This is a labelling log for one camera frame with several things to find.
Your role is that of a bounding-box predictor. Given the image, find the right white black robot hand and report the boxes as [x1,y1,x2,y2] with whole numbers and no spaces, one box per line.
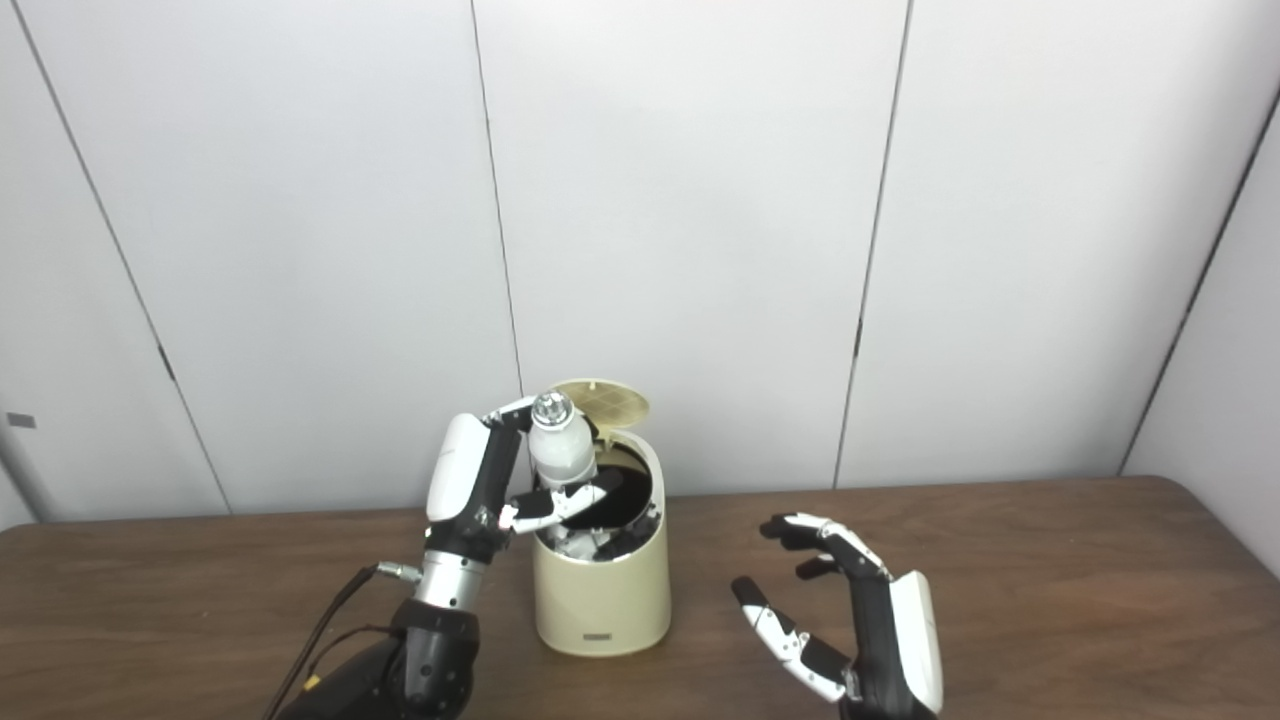
[731,512,944,720]

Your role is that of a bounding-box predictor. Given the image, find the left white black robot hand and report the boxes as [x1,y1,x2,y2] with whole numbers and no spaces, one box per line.
[426,395,608,564]

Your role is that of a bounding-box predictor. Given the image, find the small white plastic bottle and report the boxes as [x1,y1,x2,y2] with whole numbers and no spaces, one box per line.
[527,392,598,490]

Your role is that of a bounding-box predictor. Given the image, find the cream round bin lid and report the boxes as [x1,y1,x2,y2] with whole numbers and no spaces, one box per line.
[551,379,651,433]

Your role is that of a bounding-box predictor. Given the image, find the cream-colored bin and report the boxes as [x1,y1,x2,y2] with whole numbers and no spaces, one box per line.
[532,430,671,658]

